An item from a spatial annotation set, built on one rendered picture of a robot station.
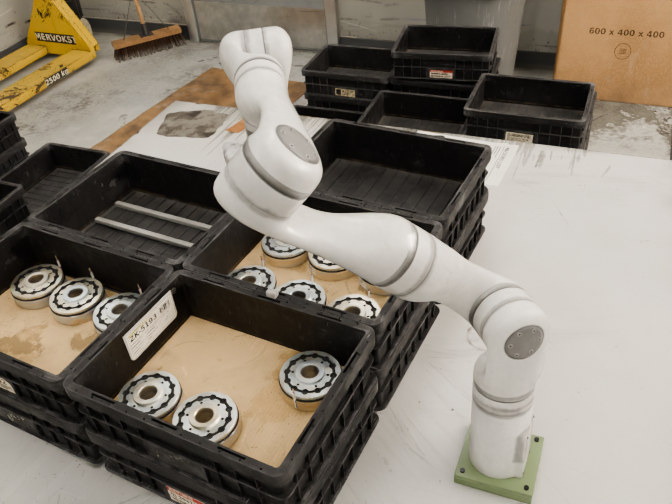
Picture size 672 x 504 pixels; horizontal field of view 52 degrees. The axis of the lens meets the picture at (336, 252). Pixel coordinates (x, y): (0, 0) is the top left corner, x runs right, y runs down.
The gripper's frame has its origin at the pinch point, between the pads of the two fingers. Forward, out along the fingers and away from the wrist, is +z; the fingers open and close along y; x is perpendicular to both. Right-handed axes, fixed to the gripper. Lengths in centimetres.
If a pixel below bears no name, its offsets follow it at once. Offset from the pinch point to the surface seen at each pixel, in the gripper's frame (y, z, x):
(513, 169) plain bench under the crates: 41, 30, -70
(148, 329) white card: -3.7, 11.5, 26.7
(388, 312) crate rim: -19.8, 7.5, -11.5
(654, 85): 162, 90, -221
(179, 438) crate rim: -31.7, 7.7, 24.3
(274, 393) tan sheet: -20.5, 17.4, 9.2
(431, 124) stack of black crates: 127, 62, -85
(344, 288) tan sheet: -0.6, 17.4, -9.6
